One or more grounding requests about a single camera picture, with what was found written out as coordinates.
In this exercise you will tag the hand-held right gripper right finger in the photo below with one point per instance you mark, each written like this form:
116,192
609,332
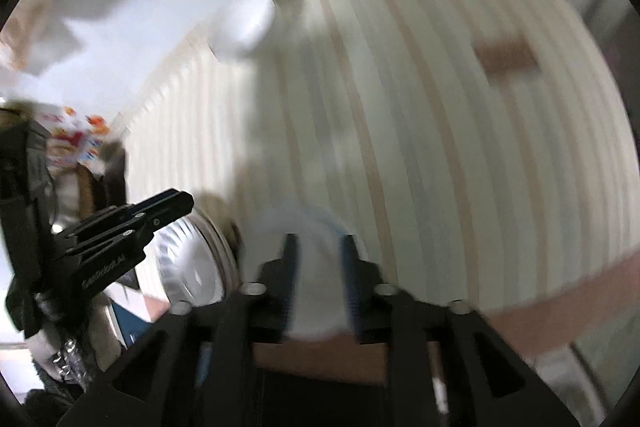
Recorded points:
348,277

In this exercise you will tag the white plate with black stripes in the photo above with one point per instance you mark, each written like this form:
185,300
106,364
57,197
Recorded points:
195,267

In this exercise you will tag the striped cat print cloth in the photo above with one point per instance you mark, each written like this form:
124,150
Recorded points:
425,157

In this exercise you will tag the white bowl with dark rim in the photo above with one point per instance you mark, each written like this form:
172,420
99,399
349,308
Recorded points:
245,27

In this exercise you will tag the white bowl with floral print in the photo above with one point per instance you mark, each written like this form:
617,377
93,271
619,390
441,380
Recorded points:
320,282

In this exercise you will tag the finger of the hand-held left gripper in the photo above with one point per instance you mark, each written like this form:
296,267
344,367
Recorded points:
165,203
115,239

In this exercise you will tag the colourful wall stickers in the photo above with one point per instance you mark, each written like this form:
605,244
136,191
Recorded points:
75,139

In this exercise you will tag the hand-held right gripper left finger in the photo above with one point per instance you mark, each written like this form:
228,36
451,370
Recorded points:
292,267

